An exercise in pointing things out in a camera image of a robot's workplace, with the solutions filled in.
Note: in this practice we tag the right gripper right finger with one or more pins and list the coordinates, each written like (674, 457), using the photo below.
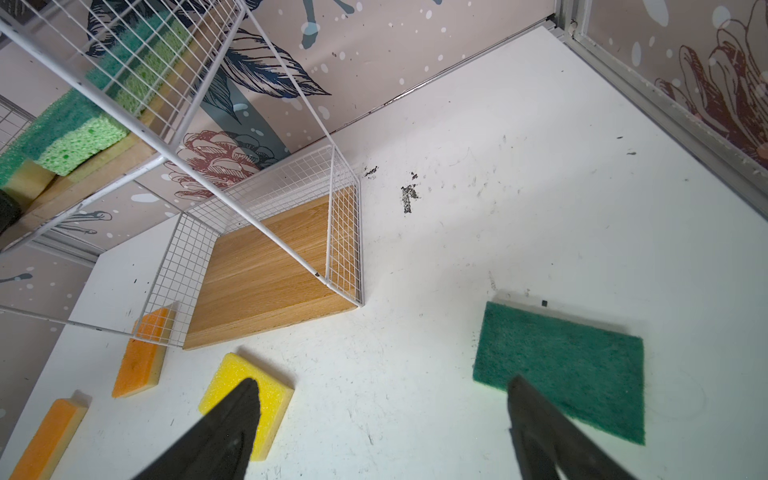
(547, 445)

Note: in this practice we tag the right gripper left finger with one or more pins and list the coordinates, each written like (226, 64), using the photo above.
(219, 445)

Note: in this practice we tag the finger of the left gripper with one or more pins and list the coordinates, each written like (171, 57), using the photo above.
(10, 211)

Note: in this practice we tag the dark green sponge front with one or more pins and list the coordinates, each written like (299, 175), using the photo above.
(129, 69)

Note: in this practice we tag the dark green sponge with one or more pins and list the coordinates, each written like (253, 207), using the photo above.
(591, 374)
(129, 69)

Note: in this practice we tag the orange sponge near shelf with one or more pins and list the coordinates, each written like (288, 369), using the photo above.
(143, 359)

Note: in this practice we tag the middle wooden shelf board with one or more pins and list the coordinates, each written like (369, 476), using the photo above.
(155, 134)

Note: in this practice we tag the yellow sponge upper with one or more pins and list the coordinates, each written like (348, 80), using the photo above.
(274, 398)

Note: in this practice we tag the dark green sponge right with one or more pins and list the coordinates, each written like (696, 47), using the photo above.
(591, 374)

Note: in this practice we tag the orange sponge far left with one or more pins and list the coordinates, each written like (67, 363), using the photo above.
(50, 441)

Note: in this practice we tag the white wire three-tier shelf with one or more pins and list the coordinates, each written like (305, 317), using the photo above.
(148, 243)

